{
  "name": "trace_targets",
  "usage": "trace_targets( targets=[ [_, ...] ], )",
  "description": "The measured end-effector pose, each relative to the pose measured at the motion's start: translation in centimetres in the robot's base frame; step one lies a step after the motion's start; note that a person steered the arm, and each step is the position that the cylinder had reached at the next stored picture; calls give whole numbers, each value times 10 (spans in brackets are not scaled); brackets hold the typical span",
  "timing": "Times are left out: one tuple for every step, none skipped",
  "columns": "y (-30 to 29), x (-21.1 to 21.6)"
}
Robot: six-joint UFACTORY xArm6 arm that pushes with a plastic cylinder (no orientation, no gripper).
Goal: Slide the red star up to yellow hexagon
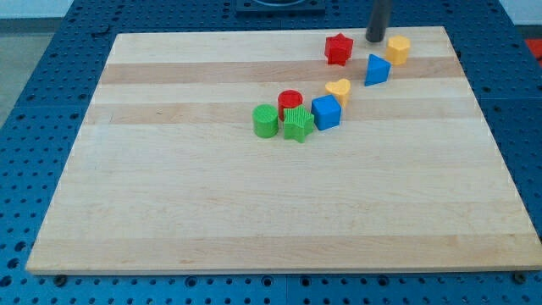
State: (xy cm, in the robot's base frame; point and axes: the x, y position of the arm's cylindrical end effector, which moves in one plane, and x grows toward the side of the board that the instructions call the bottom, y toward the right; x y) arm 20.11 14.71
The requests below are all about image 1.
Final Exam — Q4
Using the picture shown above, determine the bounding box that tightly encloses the green cylinder block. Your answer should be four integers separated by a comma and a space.
252, 104, 279, 138

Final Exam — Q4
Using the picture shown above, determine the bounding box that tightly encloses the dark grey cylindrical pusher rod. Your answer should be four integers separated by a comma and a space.
365, 0, 392, 42

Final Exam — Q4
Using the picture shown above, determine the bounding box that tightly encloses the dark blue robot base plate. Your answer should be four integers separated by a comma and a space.
233, 0, 326, 15

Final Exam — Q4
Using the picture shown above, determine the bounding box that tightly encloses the blue triangle block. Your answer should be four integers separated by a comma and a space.
364, 54, 391, 86

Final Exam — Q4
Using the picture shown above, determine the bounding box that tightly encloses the blue cube block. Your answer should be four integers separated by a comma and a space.
311, 94, 342, 130

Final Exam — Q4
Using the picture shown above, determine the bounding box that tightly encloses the red star block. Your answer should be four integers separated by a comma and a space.
324, 33, 354, 66

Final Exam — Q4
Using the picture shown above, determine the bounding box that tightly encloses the red cylinder block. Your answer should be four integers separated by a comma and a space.
277, 89, 303, 121

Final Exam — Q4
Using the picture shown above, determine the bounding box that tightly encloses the yellow heart block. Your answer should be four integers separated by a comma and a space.
324, 79, 351, 108

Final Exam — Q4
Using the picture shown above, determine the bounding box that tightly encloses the light wooden board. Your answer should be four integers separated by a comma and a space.
26, 26, 541, 275

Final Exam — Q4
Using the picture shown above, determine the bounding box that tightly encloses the green star block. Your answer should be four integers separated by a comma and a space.
284, 105, 314, 143

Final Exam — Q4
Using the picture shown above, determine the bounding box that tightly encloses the yellow hexagon block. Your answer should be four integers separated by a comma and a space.
385, 36, 411, 65

